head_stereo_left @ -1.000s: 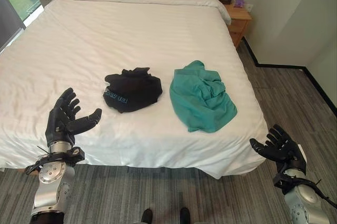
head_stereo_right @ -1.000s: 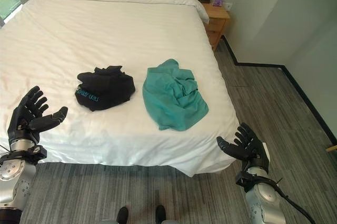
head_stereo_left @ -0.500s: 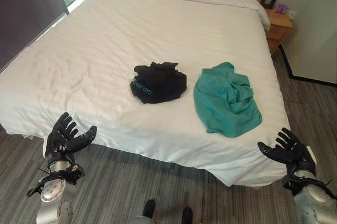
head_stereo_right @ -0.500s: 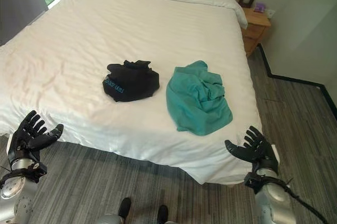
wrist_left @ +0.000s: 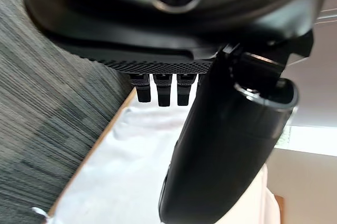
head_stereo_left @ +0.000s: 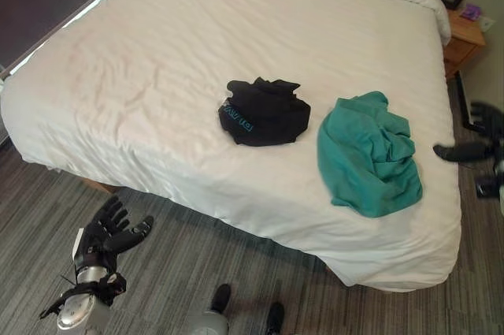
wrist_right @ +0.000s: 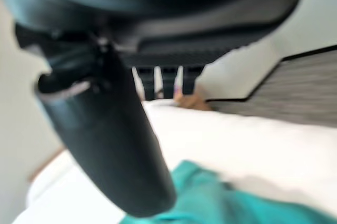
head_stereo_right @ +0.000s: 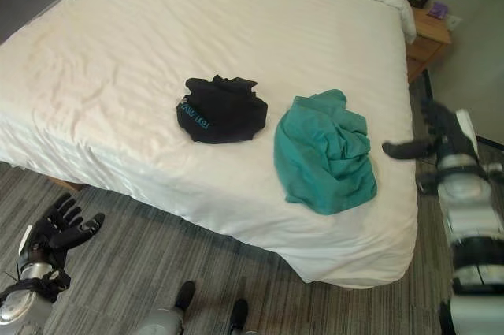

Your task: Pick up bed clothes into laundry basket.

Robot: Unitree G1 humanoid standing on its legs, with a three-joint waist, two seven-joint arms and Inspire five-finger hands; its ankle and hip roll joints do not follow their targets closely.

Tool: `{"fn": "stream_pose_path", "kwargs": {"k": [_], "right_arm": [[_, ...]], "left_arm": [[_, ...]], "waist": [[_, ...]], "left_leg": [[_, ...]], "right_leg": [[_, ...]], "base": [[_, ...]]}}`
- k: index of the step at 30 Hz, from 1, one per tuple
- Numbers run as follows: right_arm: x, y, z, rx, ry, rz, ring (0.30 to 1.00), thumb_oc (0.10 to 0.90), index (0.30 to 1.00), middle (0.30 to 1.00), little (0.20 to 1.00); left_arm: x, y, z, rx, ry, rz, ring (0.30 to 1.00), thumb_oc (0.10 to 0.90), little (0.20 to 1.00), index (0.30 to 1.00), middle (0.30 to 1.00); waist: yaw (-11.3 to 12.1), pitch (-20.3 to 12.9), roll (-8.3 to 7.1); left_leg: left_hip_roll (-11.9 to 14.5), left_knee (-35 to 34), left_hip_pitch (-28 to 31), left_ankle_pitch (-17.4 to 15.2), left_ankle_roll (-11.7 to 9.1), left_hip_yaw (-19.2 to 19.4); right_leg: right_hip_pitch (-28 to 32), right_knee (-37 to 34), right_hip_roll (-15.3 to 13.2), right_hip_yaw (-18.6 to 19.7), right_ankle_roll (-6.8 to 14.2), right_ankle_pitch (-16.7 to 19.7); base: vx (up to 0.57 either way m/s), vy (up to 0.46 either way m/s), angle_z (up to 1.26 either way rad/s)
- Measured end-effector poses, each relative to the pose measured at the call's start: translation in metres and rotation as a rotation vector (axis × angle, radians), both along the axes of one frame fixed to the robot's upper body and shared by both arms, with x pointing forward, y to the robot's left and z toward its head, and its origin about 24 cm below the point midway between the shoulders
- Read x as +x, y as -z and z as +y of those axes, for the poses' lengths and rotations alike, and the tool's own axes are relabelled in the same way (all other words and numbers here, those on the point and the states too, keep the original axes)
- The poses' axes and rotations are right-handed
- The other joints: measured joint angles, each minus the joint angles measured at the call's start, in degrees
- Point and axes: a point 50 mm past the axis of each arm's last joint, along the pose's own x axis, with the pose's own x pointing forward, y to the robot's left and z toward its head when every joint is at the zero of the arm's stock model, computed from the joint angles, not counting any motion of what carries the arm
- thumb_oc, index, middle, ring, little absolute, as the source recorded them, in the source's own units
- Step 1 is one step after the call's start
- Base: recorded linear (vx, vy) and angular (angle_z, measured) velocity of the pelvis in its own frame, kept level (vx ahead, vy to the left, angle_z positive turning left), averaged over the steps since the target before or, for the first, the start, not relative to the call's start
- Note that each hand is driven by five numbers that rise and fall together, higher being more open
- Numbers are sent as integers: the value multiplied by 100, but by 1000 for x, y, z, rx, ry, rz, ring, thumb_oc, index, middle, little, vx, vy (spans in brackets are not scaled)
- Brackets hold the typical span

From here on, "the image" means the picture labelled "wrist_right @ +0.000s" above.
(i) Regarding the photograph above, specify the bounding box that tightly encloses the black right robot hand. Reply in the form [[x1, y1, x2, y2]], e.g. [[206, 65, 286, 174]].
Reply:
[[0, 0, 314, 218]]

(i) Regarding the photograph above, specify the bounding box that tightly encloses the white bed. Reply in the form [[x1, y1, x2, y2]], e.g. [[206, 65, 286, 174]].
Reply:
[[12, 99, 337, 224]]

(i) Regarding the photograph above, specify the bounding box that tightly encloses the brown wooden nightstand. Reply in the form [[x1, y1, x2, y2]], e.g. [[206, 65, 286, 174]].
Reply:
[[174, 86, 213, 111]]

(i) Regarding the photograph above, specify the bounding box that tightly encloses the teal cloth garment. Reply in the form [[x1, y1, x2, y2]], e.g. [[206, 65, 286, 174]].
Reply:
[[123, 159, 337, 224]]

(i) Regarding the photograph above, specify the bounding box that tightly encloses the grey wood-grain headboard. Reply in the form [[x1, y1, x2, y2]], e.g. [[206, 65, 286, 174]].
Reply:
[[205, 45, 337, 128]]

